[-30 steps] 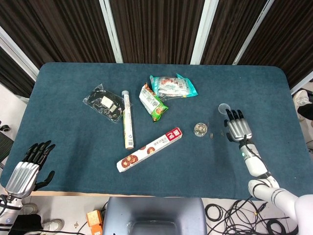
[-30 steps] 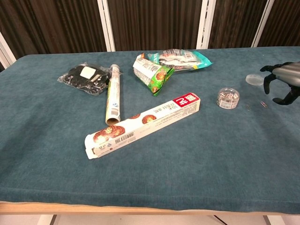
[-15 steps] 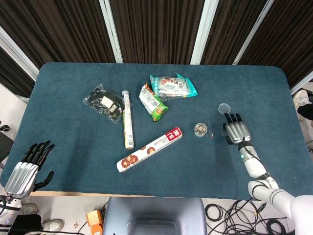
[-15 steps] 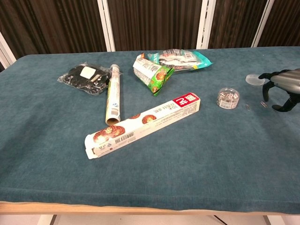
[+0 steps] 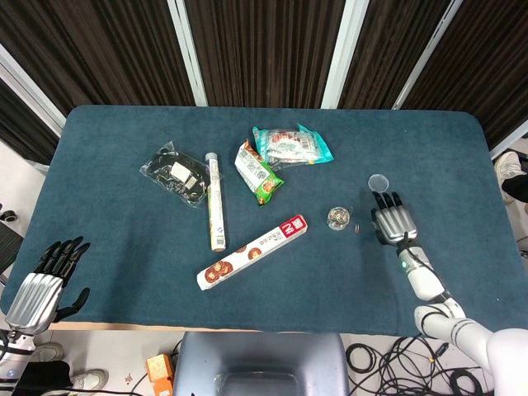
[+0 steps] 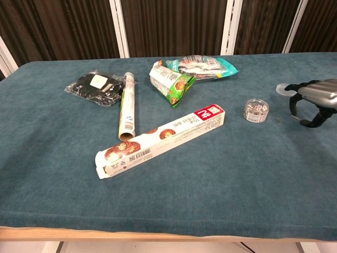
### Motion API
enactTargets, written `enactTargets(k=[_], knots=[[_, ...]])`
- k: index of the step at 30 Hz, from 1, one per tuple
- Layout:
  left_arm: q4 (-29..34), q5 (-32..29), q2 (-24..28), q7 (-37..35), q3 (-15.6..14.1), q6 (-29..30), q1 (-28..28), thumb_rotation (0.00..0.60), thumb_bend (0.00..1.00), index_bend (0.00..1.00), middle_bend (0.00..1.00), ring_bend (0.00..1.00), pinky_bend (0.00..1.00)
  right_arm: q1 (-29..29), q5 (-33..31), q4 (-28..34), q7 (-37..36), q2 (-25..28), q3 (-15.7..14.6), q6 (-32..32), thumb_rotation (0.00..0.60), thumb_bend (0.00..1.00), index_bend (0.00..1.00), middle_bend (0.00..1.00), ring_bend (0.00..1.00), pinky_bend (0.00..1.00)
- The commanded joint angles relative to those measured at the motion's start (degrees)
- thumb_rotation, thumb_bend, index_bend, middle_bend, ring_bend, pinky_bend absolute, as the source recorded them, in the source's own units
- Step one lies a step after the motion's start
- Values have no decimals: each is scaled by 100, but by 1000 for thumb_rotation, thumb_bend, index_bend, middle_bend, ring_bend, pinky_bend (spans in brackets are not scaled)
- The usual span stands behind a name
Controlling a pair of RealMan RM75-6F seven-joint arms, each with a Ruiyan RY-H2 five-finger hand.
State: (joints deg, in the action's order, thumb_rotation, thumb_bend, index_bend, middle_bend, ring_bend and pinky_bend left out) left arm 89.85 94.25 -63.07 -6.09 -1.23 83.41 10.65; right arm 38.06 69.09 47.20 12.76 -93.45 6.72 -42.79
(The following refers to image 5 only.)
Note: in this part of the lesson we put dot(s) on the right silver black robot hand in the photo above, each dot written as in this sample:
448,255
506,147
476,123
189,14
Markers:
396,224

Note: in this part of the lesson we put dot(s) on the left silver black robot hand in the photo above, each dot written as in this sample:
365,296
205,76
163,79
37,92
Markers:
35,301

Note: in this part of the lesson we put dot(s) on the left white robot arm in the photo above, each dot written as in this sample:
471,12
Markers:
16,350

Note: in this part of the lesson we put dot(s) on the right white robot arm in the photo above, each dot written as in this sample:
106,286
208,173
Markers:
425,284

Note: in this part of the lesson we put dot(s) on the clear round plastic lid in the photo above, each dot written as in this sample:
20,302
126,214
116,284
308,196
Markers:
379,182

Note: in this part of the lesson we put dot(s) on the clear cup of small metal parts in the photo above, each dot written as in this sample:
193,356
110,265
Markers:
338,218

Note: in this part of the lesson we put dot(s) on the black office chair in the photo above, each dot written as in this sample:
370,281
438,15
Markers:
8,247

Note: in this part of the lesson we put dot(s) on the white sneaker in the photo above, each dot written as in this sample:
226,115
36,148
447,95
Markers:
88,377
508,165

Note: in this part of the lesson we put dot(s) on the teal table cloth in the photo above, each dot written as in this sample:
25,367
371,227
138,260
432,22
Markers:
288,297

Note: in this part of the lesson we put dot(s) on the teal snack package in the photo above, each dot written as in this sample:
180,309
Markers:
293,144

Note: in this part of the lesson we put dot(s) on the orange box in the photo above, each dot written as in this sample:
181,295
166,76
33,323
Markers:
158,371

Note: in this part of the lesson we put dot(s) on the green snack bag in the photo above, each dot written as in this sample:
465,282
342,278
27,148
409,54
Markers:
257,175

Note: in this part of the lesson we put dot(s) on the long white box red label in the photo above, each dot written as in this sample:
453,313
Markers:
251,253

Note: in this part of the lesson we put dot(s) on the baking paper roll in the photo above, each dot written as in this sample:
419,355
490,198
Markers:
215,206

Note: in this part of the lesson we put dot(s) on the black item in clear bag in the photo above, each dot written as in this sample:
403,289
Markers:
173,177

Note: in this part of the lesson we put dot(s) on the grey robot torso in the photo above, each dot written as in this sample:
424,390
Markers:
260,363

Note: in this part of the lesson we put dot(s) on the white partition post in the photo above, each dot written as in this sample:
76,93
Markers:
429,53
509,140
187,53
29,92
344,53

